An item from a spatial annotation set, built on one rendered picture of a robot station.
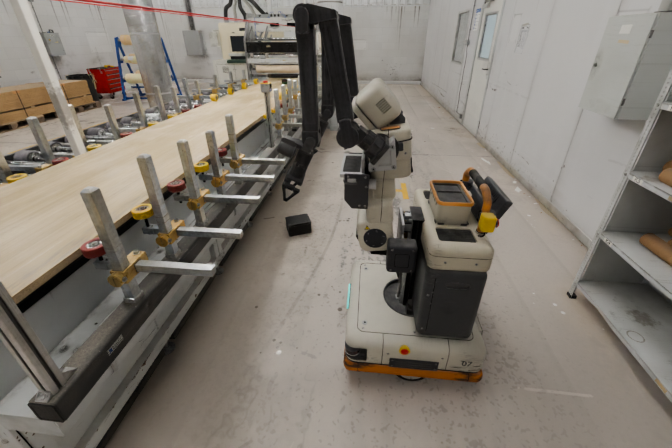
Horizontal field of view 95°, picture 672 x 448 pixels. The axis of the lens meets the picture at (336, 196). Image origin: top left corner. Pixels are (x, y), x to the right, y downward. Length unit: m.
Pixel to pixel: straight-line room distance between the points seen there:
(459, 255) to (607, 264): 1.42
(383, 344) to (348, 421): 0.37
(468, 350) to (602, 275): 1.24
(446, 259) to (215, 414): 1.26
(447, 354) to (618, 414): 0.83
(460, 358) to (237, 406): 1.06
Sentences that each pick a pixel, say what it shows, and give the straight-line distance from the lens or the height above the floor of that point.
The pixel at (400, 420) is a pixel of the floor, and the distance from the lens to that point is 1.74.
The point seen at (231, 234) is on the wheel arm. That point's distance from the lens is 1.36.
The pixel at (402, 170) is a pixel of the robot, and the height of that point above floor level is 1.05.
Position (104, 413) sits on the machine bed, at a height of 0.17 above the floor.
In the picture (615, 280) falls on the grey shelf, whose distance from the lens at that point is 2.71.
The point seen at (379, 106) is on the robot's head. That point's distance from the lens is 1.19.
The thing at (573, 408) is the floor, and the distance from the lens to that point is 2.06.
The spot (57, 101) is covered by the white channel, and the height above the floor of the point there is 1.22.
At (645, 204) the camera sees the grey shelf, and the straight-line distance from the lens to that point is 2.43.
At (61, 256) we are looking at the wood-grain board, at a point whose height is 0.90.
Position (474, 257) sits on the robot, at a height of 0.77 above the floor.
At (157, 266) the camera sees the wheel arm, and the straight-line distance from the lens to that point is 1.25.
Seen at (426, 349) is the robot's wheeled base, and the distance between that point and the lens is 1.64.
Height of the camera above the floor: 1.54
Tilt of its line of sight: 27 degrees down
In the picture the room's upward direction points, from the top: straight up
